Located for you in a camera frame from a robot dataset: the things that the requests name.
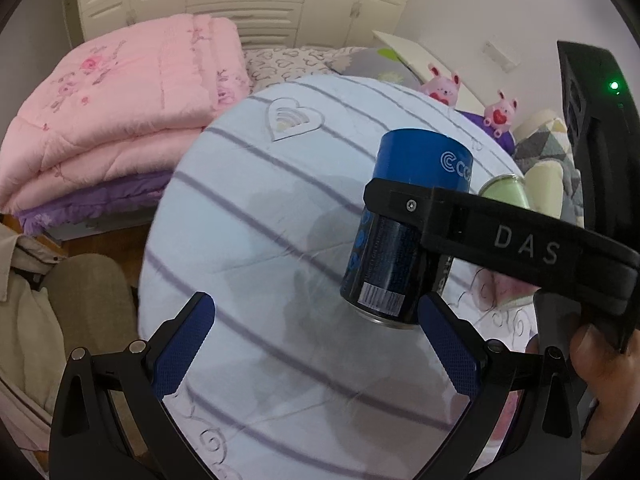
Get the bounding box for blue black tin cup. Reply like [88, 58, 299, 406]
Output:
[340, 128, 473, 327]

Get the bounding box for pink green tin cup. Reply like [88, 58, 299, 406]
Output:
[474, 173, 539, 306]

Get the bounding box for person's hand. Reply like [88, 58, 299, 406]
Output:
[570, 325, 639, 455]

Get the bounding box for beige jacket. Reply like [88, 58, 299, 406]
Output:
[1, 226, 66, 478]

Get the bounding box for purple pillow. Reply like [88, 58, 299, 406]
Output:
[460, 110, 515, 156]

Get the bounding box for pink bunny plush left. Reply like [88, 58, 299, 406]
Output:
[419, 64, 461, 107]

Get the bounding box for pink bunny plush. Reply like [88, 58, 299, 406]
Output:
[419, 64, 461, 107]
[483, 90, 518, 139]

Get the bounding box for pink bunny plush right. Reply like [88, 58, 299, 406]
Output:
[483, 90, 518, 139]

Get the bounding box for triangle pattern cushion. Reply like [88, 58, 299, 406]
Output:
[513, 108, 584, 228]

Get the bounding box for white bedside board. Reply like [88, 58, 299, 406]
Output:
[373, 30, 485, 115]

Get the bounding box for grey pillow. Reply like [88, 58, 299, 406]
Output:
[326, 48, 422, 90]

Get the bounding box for striped light blue tablecloth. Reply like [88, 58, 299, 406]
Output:
[139, 76, 518, 479]

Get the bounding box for heart pattern bed sheet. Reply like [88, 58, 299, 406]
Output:
[243, 47, 364, 93]

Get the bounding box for folded purple quilt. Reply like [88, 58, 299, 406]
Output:
[13, 170, 174, 235]

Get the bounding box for folded pink quilt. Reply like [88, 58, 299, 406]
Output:
[1, 14, 252, 216]

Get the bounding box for wall socket plate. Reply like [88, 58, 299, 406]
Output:
[482, 40, 521, 74]

